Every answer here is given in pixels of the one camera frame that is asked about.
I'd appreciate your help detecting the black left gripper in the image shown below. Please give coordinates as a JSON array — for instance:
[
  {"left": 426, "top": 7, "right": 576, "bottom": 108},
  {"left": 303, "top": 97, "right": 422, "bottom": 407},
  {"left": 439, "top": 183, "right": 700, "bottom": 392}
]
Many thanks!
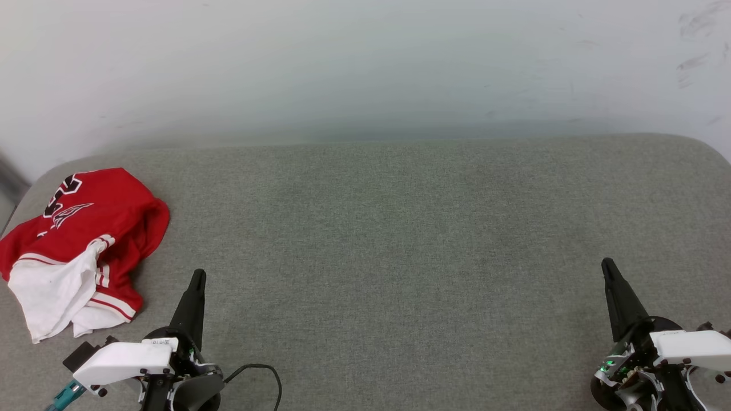
[{"left": 140, "top": 269, "right": 225, "bottom": 411}]

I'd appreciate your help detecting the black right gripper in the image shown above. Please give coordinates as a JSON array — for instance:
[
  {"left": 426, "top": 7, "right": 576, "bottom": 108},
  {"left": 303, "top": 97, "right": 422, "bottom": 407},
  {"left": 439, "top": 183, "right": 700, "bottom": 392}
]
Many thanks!
[{"left": 590, "top": 257, "right": 712, "bottom": 411}]

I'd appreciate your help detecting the red and white jersey shirt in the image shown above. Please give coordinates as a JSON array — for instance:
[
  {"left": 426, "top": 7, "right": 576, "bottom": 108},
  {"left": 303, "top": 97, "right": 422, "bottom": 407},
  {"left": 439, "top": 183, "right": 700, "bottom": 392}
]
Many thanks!
[{"left": 0, "top": 167, "right": 171, "bottom": 344}]

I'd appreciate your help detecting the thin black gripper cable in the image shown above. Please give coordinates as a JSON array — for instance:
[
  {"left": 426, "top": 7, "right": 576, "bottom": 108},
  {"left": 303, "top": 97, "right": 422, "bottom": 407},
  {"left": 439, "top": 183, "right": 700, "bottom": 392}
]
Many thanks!
[{"left": 223, "top": 363, "right": 283, "bottom": 411}]

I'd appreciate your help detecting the teal left camera plug cable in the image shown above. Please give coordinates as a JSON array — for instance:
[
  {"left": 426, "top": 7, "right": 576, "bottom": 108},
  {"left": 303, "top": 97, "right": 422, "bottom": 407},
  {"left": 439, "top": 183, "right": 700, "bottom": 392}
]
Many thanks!
[{"left": 45, "top": 379, "right": 87, "bottom": 411}]

